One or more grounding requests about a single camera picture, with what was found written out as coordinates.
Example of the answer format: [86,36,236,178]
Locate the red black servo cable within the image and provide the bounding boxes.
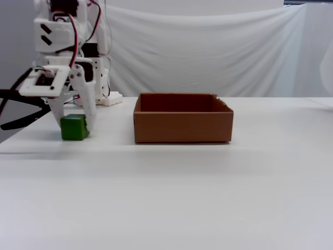
[53,12,80,70]
[84,0,103,44]

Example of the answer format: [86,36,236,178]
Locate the brown cardboard box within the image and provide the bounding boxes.
[133,93,234,144]

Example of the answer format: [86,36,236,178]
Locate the black camera cable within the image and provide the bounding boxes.
[0,68,36,117]

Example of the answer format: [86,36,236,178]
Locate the black table clamp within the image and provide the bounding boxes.
[0,89,53,131]

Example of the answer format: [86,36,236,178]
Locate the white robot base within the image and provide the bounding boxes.
[75,91,123,107]

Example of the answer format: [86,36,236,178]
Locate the green cube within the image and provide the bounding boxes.
[60,114,91,142]

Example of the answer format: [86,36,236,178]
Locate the white backdrop cloth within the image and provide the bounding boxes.
[78,0,333,99]

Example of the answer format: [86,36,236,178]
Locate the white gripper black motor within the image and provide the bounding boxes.
[43,55,98,133]

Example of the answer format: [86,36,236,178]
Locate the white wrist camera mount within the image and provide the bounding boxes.
[19,65,71,99]

